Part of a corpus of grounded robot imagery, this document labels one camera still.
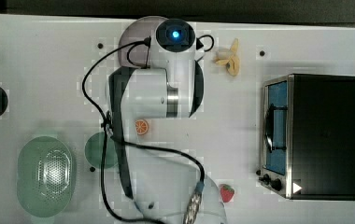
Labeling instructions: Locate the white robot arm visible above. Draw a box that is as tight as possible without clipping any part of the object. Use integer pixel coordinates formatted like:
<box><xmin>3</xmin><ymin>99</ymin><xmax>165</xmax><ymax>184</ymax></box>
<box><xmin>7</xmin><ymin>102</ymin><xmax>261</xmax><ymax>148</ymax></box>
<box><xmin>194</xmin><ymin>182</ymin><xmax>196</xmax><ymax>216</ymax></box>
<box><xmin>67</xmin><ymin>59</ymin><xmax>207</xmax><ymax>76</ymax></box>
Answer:
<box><xmin>108</xmin><ymin>19</ymin><xmax>228</xmax><ymax>224</ymax></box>

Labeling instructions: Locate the lilac round plate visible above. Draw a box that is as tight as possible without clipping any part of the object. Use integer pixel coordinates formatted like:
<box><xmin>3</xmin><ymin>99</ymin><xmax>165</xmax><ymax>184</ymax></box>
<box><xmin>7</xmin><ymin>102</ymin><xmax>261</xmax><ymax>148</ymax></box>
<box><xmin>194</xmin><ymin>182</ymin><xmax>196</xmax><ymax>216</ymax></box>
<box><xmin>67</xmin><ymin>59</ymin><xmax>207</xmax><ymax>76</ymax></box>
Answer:
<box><xmin>118</xmin><ymin>16</ymin><xmax>166</xmax><ymax>68</ymax></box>

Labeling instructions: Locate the orange slice toy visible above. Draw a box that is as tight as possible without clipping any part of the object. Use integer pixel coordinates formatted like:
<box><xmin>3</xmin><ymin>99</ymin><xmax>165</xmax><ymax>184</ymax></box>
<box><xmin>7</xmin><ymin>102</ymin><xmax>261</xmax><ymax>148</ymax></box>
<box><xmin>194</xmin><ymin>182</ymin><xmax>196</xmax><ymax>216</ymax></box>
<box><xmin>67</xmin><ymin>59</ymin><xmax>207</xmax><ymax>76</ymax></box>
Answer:
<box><xmin>135</xmin><ymin>119</ymin><xmax>149</xmax><ymax>135</ymax></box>

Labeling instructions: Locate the peeled toy banana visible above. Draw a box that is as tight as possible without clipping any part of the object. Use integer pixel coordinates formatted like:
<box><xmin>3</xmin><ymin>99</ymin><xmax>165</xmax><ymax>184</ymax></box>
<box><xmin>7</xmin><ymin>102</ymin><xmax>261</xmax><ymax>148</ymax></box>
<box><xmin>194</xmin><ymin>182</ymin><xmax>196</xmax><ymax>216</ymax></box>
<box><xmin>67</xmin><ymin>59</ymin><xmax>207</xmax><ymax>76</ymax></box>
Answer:
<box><xmin>215</xmin><ymin>38</ymin><xmax>240</xmax><ymax>77</ymax></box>

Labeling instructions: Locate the green plastic cup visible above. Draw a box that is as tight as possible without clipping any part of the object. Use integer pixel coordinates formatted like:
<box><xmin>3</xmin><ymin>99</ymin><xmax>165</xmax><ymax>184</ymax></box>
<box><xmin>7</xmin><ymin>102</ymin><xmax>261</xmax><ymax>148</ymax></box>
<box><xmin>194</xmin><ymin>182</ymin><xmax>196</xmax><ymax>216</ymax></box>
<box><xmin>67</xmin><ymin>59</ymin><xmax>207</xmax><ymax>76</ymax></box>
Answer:
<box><xmin>85</xmin><ymin>132</ymin><xmax>118</xmax><ymax>169</ymax></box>

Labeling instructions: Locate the red toy strawberry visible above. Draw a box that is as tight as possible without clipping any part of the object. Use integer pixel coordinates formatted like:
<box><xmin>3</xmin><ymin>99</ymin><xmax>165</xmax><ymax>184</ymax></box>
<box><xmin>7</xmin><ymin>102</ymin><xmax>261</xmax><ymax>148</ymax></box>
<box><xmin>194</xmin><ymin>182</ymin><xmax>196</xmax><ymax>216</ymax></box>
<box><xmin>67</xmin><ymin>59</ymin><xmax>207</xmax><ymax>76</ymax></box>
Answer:
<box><xmin>220</xmin><ymin>184</ymin><xmax>234</xmax><ymax>203</ymax></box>

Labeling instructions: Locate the steel toaster oven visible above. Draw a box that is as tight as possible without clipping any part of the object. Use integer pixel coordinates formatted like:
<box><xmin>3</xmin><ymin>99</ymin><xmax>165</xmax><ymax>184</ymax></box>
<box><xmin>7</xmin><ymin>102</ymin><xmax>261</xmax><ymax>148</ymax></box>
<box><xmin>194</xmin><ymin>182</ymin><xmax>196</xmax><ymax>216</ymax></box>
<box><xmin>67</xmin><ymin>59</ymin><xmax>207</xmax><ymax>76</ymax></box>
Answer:
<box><xmin>256</xmin><ymin>74</ymin><xmax>355</xmax><ymax>201</ymax></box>

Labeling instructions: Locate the green perforated colander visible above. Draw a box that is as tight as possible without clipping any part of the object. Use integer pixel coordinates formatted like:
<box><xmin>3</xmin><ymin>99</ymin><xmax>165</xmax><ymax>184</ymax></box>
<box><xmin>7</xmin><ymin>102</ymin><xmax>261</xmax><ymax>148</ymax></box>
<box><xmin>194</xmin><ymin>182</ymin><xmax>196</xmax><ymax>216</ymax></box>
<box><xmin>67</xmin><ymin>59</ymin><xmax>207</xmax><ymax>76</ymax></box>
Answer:
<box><xmin>17</xmin><ymin>136</ymin><xmax>76</xmax><ymax>217</ymax></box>

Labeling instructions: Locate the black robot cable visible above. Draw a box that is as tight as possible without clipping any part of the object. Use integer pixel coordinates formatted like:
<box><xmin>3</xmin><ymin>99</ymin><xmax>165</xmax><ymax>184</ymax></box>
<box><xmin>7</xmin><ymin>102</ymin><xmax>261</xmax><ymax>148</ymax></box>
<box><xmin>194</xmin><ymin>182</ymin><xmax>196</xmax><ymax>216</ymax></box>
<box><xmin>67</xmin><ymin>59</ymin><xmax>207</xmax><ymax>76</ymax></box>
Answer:
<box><xmin>81</xmin><ymin>35</ymin><xmax>216</xmax><ymax>224</ymax></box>

